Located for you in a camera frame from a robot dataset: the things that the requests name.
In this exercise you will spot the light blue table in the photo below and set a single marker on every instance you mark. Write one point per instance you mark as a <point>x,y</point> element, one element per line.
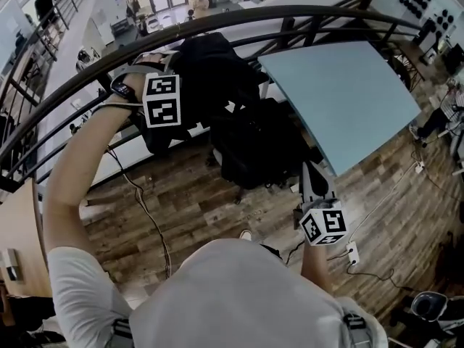
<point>344,103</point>

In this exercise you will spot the black office chair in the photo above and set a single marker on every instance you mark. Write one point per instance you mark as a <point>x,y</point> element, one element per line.
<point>261,147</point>

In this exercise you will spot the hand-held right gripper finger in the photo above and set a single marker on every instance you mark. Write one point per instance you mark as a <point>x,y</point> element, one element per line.
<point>304,190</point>
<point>326,187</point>

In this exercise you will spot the person's right white shoe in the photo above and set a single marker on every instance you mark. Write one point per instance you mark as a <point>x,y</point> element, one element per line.
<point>245,235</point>

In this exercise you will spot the black metal railing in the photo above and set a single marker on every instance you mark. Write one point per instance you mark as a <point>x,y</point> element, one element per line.
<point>253,11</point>

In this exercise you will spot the left black harness buckle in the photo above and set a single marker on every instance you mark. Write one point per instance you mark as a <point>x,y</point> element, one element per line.
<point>121,334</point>

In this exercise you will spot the person's white shirt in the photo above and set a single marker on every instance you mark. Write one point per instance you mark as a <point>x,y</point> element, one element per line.
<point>235,296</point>

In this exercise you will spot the black jacket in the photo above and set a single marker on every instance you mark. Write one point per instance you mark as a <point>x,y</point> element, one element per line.
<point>214,74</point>

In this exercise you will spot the black smartwatch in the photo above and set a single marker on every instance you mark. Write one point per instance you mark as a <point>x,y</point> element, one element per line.
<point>121,88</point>

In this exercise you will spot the person's right forearm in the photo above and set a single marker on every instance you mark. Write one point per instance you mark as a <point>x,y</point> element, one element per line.
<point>317,270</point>

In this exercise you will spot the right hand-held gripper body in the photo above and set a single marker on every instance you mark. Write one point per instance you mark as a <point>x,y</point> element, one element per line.
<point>331,221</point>

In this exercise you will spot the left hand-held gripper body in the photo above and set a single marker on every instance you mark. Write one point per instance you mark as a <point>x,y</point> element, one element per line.
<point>161,111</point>

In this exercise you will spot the person's left forearm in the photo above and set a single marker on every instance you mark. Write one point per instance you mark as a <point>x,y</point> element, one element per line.
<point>83,147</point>

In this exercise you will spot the right black harness buckle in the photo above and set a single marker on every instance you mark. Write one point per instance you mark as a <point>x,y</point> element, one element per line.
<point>354,322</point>

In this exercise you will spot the black harness buckle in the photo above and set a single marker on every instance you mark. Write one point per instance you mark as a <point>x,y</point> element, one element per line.
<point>121,334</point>
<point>354,322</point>

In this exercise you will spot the white power strip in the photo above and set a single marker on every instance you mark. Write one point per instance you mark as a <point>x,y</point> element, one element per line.
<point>419,167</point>

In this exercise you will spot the light wooden desk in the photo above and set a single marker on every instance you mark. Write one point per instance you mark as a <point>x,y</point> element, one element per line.
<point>21,223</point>

